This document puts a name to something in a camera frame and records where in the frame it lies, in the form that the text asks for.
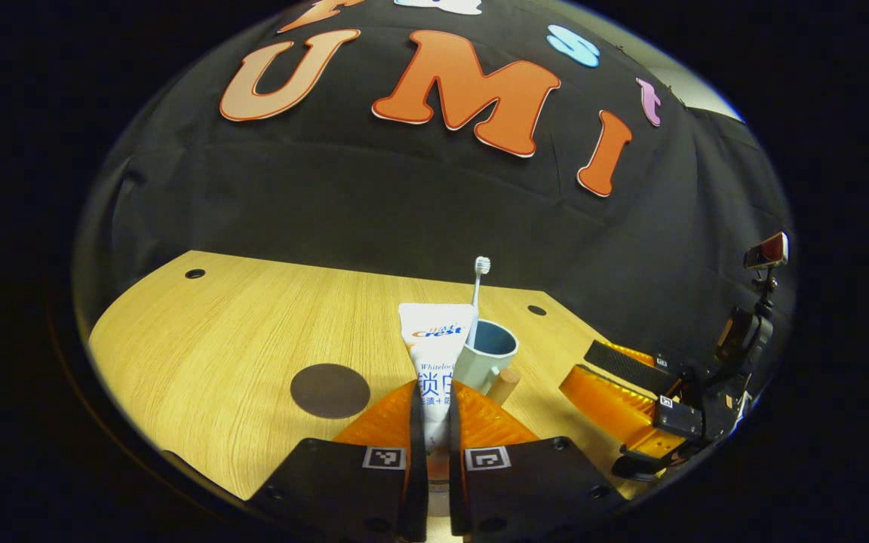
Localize white toothpaste tube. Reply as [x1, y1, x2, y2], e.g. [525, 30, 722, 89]
[398, 302, 476, 499]

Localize black backdrop cloth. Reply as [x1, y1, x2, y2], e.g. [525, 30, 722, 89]
[76, 0, 796, 393]

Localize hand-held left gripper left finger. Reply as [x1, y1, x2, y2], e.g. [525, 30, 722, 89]
[246, 379, 429, 542]

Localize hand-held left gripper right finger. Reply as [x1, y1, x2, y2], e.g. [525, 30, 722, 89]
[448, 379, 626, 540]

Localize pale blue toothbrush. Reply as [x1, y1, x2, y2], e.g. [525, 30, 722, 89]
[467, 256, 492, 349]

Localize brown round coaster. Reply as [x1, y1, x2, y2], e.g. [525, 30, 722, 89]
[290, 364, 371, 420]

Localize pale green cup wooden handle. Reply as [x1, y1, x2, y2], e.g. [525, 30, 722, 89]
[453, 319, 522, 408]

